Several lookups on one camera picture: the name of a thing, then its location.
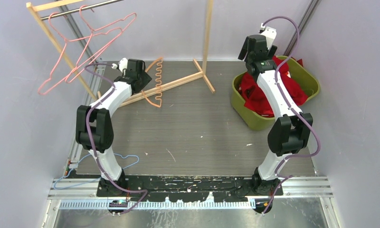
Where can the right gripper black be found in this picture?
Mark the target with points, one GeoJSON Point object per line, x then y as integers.
{"type": "Point", "coordinates": [243, 52]}

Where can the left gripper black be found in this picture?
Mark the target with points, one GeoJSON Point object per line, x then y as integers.
{"type": "Point", "coordinates": [146, 80]}

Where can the wooden hanger with metal hook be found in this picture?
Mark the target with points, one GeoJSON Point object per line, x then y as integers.
{"type": "Point", "coordinates": [158, 80]}

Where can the red garment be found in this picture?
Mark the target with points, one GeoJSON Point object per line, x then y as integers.
{"type": "Point", "coordinates": [255, 99]}

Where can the pink hanger with poppy skirt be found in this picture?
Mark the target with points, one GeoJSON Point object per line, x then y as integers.
{"type": "Point", "coordinates": [102, 40]}

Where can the pink wire hanger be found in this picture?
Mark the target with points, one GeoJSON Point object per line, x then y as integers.
{"type": "Point", "coordinates": [77, 68]}

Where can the blue wire hanger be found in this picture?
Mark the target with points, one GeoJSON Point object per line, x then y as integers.
{"type": "Point", "coordinates": [72, 172]}

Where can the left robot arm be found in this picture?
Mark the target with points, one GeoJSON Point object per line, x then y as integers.
{"type": "Point", "coordinates": [94, 129]}

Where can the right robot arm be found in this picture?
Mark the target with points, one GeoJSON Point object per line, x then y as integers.
{"type": "Point", "coordinates": [291, 130]}

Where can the crumpled red cloth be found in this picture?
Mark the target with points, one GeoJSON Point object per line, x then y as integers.
{"type": "Point", "coordinates": [300, 62]}

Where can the green plastic laundry basket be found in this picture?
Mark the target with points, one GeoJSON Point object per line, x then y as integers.
{"type": "Point", "coordinates": [308, 83]}

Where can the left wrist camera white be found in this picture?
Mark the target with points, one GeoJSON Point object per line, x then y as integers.
{"type": "Point", "coordinates": [121, 66]}

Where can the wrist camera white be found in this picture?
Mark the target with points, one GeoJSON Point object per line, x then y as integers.
{"type": "Point", "coordinates": [121, 66]}
{"type": "Point", "coordinates": [269, 32]}

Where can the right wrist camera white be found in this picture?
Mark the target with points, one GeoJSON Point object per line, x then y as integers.
{"type": "Point", "coordinates": [269, 32]}

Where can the aluminium corner rail right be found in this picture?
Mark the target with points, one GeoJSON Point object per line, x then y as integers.
{"type": "Point", "coordinates": [307, 16]}

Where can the metal clothes rail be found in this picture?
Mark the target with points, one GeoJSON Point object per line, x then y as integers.
{"type": "Point", "coordinates": [83, 8]}

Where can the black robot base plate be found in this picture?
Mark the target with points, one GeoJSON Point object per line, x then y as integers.
{"type": "Point", "coordinates": [191, 188]}

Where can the aluminium floor rail front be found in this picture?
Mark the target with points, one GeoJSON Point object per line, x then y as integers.
{"type": "Point", "coordinates": [83, 196]}

